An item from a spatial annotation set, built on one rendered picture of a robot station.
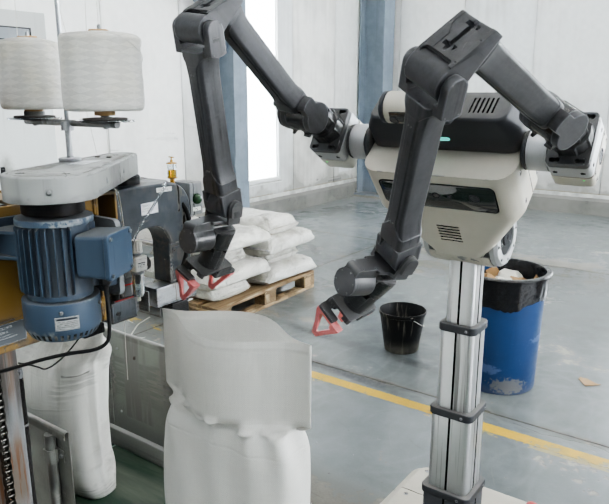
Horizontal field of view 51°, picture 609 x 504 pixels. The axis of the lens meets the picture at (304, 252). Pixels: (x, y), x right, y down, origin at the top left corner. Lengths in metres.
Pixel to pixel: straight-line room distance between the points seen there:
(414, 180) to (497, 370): 2.58
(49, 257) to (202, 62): 0.48
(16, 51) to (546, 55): 8.33
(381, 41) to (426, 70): 9.14
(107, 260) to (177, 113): 6.03
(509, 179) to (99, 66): 0.88
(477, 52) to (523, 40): 8.54
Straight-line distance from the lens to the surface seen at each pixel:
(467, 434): 1.94
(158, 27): 7.15
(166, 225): 1.73
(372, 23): 10.24
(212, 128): 1.38
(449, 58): 1.00
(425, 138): 1.06
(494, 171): 1.50
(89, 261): 1.30
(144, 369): 2.35
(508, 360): 3.59
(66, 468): 1.86
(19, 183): 1.30
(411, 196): 1.13
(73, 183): 1.29
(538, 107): 1.24
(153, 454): 2.32
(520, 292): 3.45
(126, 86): 1.38
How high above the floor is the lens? 1.57
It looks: 14 degrees down
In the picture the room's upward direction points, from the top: straight up
